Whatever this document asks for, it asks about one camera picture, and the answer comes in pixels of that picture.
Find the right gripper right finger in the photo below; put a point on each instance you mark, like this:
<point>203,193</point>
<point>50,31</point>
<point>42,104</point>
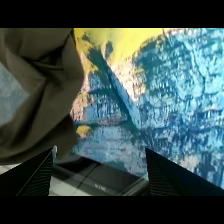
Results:
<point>173,178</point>

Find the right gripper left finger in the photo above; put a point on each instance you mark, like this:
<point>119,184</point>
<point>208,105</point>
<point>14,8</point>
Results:
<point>30,178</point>

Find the brown garment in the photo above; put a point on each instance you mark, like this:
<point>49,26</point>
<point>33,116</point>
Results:
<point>46,100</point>

